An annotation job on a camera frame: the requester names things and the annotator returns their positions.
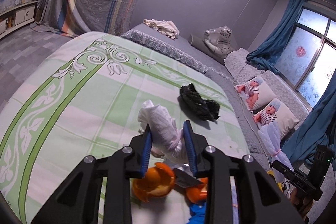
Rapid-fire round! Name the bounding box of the orange peel piece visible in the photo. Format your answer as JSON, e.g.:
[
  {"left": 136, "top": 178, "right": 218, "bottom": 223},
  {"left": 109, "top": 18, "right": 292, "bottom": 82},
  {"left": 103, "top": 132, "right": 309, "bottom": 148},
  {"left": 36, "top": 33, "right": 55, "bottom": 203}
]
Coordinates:
[
  {"left": 185, "top": 178, "right": 208, "bottom": 203},
  {"left": 131, "top": 162, "right": 175, "bottom": 202}
]

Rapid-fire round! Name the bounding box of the lavender foam net bundle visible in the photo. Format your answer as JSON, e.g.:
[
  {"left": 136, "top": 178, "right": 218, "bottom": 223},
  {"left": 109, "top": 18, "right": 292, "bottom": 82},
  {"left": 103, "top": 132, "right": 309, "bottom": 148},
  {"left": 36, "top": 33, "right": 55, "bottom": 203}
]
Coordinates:
[{"left": 257, "top": 121, "right": 293, "bottom": 170}]

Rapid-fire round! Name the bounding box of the yellow trash bin rim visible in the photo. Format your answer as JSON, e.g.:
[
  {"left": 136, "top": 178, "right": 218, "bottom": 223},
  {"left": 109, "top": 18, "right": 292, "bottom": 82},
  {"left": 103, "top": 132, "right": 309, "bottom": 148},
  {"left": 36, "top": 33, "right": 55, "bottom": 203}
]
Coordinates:
[{"left": 266, "top": 170, "right": 283, "bottom": 192}]

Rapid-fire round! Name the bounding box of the person's right hand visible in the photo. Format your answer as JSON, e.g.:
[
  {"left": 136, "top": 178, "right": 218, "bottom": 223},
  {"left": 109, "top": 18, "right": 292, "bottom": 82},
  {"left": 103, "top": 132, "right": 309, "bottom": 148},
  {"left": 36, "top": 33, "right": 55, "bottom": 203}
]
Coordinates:
[{"left": 289, "top": 188, "right": 314, "bottom": 220}]

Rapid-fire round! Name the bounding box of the black plastic bag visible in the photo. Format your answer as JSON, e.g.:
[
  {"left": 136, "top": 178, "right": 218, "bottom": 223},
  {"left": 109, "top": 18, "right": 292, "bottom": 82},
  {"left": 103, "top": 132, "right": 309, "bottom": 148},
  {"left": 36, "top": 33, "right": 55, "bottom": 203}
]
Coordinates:
[{"left": 179, "top": 83, "right": 220, "bottom": 121}]

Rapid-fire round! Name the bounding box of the silver foil snack wrapper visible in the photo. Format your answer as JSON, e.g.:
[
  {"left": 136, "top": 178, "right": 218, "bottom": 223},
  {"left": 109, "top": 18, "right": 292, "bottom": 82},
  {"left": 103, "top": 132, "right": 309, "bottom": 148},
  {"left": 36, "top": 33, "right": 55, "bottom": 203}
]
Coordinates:
[{"left": 173, "top": 164, "right": 202, "bottom": 189}]

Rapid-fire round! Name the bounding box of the blue curtain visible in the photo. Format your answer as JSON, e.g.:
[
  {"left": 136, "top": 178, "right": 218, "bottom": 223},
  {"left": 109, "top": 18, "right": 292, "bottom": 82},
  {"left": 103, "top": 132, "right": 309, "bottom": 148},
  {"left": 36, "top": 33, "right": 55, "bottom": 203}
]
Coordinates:
[
  {"left": 246, "top": 0, "right": 306, "bottom": 75},
  {"left": 281, "top": 76, "right": 335, "bottom": 166}
]

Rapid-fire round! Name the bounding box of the baby print cushion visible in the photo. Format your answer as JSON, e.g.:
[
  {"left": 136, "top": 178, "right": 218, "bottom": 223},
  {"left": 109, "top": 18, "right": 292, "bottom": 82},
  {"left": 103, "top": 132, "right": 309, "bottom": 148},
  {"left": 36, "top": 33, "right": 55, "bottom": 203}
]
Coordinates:
[
  {"left": 234, "top": 76, "right": 276, "bottom": 111},
  {"left": 253, "top": 98, "right": 299, "bottom": 140}
]

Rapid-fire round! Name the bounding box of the grey quilted sofa cover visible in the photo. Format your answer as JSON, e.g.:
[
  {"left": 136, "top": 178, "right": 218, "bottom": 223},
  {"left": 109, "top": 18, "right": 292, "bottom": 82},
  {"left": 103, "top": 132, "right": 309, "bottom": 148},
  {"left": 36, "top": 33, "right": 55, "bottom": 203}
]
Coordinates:
[{"left": 122, "top": 23, "right": 309, "bottom": 169}]

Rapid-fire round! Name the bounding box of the green floral bed sheet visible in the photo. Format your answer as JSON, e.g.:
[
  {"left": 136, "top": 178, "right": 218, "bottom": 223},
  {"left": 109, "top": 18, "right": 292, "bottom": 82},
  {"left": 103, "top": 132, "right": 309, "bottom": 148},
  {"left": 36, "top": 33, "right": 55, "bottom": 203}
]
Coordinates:
[{"left": 1, "top": 32, "right": 249, "bottom": 223}]

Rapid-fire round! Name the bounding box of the grey bolster pillow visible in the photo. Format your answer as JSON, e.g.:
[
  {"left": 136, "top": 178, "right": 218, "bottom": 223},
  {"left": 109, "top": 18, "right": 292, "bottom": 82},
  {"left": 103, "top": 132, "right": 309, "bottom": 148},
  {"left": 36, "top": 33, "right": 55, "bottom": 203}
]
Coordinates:
[{"left": 188, "top": 35, "right": 224, "bottom": 65}]

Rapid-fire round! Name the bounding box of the blue rubber glove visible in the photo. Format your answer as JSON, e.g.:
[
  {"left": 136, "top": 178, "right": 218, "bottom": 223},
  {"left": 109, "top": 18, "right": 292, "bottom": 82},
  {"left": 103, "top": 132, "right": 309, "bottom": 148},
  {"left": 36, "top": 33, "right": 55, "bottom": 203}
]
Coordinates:
[{"left": 188, "top": 202, "right": 207, "bottom": 224}]

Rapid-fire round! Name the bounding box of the tiger print pillow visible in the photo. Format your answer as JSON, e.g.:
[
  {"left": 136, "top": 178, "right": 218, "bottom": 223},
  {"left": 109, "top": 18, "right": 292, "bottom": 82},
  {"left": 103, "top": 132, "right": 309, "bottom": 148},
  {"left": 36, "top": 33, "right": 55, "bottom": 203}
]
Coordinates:
[{"left": 204, "top": 26, "right": 234, "bottom": 59}]

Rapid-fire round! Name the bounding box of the cream crumpled cloth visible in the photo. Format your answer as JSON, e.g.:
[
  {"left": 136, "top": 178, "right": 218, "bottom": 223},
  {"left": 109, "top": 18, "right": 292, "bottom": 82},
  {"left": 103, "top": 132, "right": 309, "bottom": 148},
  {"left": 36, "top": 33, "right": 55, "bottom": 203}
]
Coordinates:
[{"left": 143, "top": 19, "right": 180, "bottom": 40}]

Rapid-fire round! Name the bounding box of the window with frosted glass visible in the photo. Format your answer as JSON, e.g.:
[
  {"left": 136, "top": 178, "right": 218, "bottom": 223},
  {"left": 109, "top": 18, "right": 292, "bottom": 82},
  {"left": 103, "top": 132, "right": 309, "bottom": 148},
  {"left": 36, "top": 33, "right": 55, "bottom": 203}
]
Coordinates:
[{"left": 275, "top": 7, "right": 335, "bottom": 109}]

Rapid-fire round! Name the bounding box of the white low cabinet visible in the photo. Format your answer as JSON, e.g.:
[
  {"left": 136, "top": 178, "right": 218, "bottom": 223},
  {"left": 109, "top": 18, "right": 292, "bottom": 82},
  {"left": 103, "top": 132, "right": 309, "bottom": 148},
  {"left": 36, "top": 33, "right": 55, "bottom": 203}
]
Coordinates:
[{"left": 0, "top": 1, "right": 37, "bottom": 39}]

